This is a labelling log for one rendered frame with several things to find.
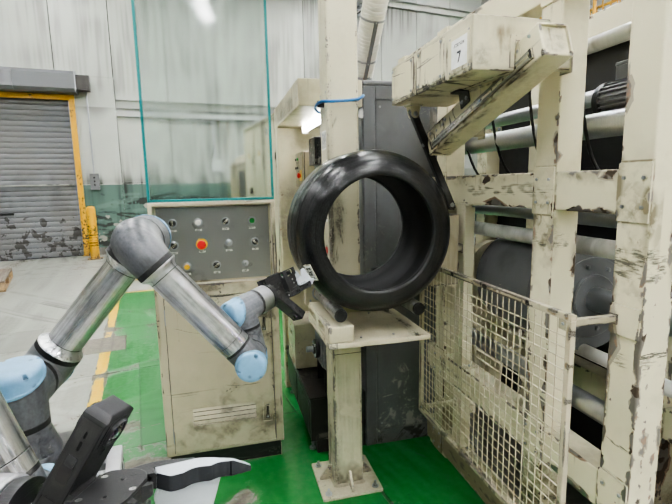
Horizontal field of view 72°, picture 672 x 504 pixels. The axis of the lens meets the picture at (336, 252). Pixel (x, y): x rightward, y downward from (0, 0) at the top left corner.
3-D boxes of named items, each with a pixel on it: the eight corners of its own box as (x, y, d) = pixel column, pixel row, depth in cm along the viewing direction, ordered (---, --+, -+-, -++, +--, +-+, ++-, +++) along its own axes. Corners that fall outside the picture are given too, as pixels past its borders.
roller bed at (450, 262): (407, 277, 211) (407, 212, 207) (436, 275, 215) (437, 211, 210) (425, 286, 192) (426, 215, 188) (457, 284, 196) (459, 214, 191)
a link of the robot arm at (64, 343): (-11, 390, 108) (131, 206, 108) (20, 366, 122) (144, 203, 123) (37, 416, 111) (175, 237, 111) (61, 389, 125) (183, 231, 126)
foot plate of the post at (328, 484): (311, 465, 220) (311, 458, 220) (364, 456, 227) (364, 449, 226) (323, 502, 194) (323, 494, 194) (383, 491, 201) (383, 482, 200)
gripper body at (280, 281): (295, 265, 139) (268, 277, 129) (306, 291, 139) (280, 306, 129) (278, 271, 143) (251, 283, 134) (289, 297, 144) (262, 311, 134)
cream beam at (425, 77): (390, 106, 183) (390, 68, 181) (447, 107, 189) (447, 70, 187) (470, 70, 125) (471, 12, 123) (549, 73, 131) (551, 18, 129)
